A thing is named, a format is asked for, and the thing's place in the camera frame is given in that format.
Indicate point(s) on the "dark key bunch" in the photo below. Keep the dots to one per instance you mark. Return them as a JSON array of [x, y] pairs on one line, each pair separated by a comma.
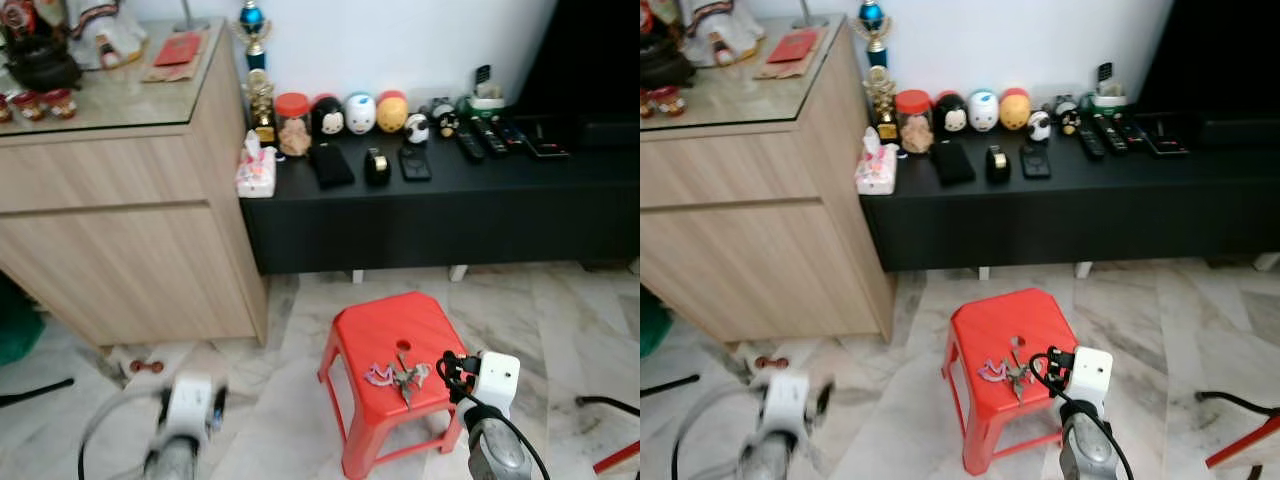
[[1018, 378], [408, 380]]

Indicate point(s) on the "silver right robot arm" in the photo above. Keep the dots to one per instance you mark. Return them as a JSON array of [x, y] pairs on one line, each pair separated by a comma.
[[495, 455], [1090, 455]]

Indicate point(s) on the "green round object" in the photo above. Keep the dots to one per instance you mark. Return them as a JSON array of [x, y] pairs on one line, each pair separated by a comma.
[[18, 325], [652, 325]]

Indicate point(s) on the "light wooden cabinet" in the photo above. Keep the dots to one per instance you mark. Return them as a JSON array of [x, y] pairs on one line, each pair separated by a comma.
[[120, 250], [760, 240]]

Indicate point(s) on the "black flat box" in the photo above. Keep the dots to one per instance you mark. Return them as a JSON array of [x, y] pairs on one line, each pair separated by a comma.
[[545, 138], [1165, 135]]

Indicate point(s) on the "small red cup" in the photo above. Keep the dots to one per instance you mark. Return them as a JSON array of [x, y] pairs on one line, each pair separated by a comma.
[[60, 103], [30, 105], [5, 110], [660, 100]]

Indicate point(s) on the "black remote control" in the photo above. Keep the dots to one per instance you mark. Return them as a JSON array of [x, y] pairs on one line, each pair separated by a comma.
[[1132, 130], [1112, 133], [1090, 142], [492, 138], [512, 135], [470, 145]]

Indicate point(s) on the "small red dumbbell toy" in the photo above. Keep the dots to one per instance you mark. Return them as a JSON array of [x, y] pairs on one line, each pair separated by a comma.
[[146, 367], [772, 362]]

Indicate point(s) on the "black incense pot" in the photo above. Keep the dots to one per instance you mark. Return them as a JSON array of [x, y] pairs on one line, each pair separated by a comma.
[[665, 60], [40, 65]]

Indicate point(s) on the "black low console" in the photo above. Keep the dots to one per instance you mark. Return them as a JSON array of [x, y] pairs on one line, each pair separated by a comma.
[[1080, 215], [450, 220]]

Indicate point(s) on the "black television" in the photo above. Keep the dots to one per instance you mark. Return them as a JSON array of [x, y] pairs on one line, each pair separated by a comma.
[[1220, 50], [590, 50]]

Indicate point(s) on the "green white holder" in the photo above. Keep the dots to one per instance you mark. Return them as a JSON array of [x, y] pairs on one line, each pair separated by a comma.
[[1108, 97], [487, 100]]

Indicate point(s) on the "red metal bar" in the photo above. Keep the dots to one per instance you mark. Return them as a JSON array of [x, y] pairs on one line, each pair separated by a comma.
[[1245, 440], [618, 457]]

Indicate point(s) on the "black white figure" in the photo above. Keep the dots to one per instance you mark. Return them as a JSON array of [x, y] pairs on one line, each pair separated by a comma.
[[446, 120], [1068, 118]]

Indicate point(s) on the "white robed figurine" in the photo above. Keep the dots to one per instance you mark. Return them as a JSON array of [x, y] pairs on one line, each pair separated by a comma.
[[100, 20], [720, 20]]

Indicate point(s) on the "black phone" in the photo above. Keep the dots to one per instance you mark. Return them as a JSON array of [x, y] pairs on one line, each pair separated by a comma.
[[1036, 160], [415, 163]]

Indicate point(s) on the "pink tissue box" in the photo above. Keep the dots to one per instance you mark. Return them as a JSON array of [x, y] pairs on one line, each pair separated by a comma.
[[256, 178], [876, 175]]

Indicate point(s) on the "red envelope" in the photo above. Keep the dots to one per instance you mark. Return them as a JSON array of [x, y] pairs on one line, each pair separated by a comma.
[[178, 50], [798, 47]]

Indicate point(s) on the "small panda figure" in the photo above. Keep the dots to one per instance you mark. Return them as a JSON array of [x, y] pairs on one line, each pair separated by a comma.
[[417, 128], [1040, 125]]

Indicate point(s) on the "black tape dispenser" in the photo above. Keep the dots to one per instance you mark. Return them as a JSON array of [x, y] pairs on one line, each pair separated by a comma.
[[377, 168], [998, 165]]

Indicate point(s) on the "silver lamp base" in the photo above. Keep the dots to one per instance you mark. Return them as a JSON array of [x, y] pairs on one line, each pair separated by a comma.
[[810, 22], [190, 25]]

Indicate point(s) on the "red plastic stool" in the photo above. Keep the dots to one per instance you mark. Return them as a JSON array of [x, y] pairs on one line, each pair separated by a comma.
[[1000, 330], [380, 335]]

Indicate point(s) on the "yellow orange plush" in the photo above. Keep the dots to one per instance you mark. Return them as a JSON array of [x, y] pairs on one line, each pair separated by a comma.
[[1014, 110], [392, 113]]

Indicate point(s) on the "small gold trophy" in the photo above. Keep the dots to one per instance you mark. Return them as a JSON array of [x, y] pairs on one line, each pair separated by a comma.
[[262, 100], [882, 98]]

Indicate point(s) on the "red lidded jar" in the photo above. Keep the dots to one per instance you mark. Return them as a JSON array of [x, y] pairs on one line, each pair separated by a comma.
[[293, 135], [914, 130]]

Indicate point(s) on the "white blue plush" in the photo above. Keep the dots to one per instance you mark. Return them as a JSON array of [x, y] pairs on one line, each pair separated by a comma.
[[360, 113], [983, 110]]

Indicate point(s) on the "black wallet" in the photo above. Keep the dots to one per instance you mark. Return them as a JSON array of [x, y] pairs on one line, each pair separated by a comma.
[[952, 162], [330, 167]]

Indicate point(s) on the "blue gold trophy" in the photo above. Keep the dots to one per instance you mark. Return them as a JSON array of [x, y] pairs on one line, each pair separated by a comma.
[[252, 18], [873, 15]]

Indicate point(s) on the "black mouse plush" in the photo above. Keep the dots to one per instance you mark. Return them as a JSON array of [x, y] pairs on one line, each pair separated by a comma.
[[952, 117], [328, 120]]

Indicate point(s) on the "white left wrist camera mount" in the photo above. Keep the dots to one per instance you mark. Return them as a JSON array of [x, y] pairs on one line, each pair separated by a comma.
[[190, 405], [788, 402]]

